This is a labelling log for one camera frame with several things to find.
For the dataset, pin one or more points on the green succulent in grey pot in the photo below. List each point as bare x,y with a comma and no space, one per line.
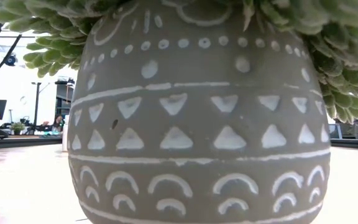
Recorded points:
197,124

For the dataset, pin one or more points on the black background shelf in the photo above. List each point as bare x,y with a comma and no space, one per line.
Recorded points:
61,99

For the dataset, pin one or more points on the person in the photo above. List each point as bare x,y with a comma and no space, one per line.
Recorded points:
57,123

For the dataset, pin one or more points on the black lamp pole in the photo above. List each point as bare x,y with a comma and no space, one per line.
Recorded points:
36,105

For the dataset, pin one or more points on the small background potted plant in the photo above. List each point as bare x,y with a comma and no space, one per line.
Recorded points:
18,127

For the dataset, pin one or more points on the black pole with blue clamp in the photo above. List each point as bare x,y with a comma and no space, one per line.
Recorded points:
11,59

